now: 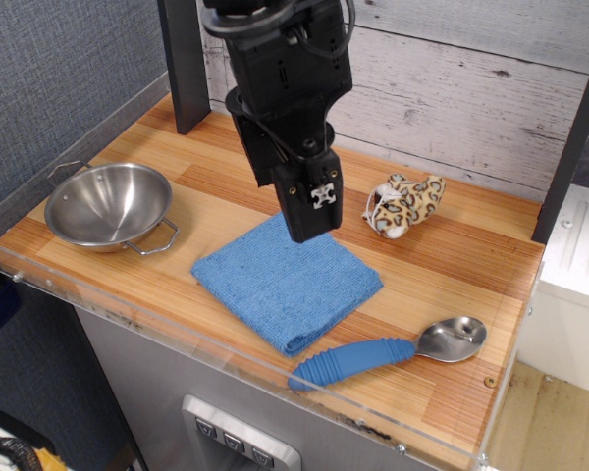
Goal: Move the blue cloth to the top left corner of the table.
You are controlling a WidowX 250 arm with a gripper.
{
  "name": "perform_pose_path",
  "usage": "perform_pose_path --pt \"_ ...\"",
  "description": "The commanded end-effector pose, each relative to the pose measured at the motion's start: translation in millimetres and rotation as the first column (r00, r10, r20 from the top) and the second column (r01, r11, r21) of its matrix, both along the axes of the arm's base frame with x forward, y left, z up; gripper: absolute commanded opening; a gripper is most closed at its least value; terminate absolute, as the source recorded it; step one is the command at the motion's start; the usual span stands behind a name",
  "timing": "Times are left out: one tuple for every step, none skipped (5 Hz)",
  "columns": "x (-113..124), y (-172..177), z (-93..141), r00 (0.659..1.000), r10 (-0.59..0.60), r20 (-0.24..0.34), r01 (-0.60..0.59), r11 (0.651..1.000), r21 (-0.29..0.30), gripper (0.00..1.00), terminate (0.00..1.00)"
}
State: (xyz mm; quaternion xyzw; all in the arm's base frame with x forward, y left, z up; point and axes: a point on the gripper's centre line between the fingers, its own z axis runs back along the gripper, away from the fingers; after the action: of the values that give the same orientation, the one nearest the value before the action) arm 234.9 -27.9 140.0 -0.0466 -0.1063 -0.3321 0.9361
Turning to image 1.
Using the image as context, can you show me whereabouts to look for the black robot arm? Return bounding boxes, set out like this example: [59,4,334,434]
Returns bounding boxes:
[201,1,355,243]

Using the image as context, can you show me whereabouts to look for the dark grey left post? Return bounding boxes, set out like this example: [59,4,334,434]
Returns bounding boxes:
[157,0,211,134]

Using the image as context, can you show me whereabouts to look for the clear acrylic table guard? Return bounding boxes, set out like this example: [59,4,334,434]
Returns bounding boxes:
[0,75,543,470]

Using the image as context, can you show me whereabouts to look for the yellow black object bottom left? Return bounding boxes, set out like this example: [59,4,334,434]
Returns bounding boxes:
[0,437,69,471]

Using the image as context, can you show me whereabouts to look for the dark grey post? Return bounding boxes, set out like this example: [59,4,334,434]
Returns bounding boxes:
[157,0,211,134]
[531,79,589,244]

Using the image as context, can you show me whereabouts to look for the blue cloth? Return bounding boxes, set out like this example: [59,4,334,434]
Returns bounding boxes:
[191,214,383,357]

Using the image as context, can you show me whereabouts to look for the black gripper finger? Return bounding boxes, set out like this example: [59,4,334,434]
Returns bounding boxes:
[308,149,343,230]
[273,166,332,243]

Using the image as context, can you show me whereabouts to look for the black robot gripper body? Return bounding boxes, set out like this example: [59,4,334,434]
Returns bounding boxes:
[224,1,353,186]

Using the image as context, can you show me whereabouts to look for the steel bowl with handles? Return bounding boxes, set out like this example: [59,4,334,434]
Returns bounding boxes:
[44,161,180,256]

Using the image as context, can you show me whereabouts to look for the leopard print plush toy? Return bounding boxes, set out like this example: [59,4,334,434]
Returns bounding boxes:
[362,174,446,239]

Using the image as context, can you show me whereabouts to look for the steel cabinet with button panel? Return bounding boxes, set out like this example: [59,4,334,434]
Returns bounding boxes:
[78,309,475,470]

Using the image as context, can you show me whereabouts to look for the white ridged side unit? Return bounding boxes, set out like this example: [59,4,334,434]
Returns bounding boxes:
[517,184,589,391]

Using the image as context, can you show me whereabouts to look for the dark grey right post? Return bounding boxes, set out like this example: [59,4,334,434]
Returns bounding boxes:
[531,79,589,244]

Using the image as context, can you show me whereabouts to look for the blue handled metal spoon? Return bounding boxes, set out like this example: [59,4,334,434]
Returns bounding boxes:
[288,316,488,391]

